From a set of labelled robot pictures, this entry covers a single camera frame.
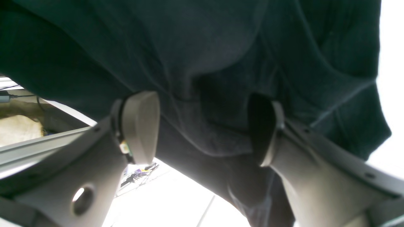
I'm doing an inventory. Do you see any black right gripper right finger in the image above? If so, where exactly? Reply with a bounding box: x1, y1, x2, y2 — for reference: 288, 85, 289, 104
248, 94, 404, 227

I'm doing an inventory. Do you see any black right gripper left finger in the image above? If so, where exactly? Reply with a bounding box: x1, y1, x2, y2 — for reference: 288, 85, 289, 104
1, 91, 160, 227

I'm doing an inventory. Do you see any black printed T-shirt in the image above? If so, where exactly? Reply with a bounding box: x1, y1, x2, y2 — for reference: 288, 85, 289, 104
1, 0, 391, 227

